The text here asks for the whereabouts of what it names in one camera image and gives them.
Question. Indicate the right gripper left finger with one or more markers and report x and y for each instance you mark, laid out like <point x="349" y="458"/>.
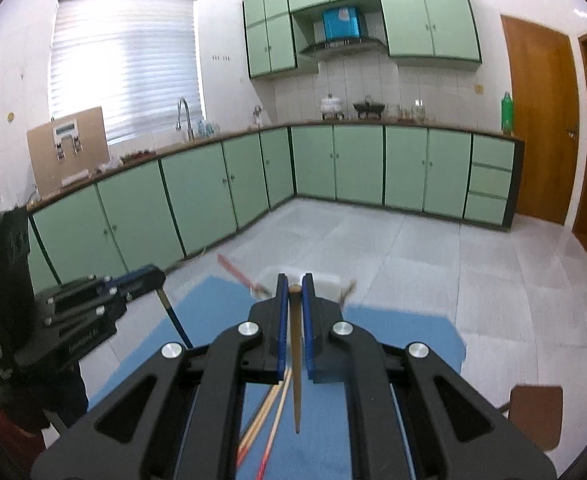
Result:
<point x="178" y="415"/>

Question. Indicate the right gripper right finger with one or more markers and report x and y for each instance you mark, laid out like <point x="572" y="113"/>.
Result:
<point x="410" y="415"/>

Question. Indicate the black chopstick silver band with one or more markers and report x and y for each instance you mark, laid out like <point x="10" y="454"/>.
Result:
<point x="174" y="318"/>

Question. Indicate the plain wooden chopstick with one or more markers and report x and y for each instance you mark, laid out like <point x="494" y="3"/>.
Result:
<point x="295" y="311"/>

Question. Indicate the green lower kitchen cabinets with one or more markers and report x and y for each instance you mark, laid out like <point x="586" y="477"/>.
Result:
<point x="170" y="207"/>

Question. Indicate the pale bamboo chopstick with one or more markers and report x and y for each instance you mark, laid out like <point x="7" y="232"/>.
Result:
<point x="257" y="422"/>

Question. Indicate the blue table cloth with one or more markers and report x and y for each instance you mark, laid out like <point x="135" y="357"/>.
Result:
<point x="321" y="450"/>

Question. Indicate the brown wooden stool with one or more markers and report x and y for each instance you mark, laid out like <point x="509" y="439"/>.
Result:
<point x="537" y="411"/>

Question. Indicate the red patterned chopstick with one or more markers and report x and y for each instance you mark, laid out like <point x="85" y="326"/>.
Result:
<point x="255" y="288"/>

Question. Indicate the white double utensil holder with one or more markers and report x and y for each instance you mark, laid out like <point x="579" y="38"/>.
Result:
<point x="326" y="285"/>

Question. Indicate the cardboard box with picture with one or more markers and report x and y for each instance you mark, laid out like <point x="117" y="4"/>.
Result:
<point x="62" y="149"/>

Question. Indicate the chrome sink faucet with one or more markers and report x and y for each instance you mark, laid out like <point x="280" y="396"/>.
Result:
<point x="183" y="122"/>

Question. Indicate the white window blind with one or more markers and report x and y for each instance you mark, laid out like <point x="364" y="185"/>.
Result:
<point x="132" y="58"/>

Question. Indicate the steel kettle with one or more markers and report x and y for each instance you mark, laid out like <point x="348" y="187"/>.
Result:
<point x="257" y="120"/>

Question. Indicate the black wok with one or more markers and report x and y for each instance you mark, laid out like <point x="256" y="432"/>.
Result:
<point x="369" y="109"/>

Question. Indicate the white cooking pot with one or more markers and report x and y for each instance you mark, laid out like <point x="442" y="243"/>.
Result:
<point x="331" y="107"/>

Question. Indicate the green bottle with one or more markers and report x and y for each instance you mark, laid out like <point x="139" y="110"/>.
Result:
<point x="507" y="114"/>

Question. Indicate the black range hood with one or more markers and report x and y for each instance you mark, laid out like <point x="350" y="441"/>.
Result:
<point x="345" y="31"/>

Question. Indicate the red white handled chopstick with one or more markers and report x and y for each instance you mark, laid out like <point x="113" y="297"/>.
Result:
<point x="276" y="423"/>

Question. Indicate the green upper wall cabinets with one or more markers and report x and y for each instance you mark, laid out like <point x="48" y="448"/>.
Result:
<point x="294" y="36"/>

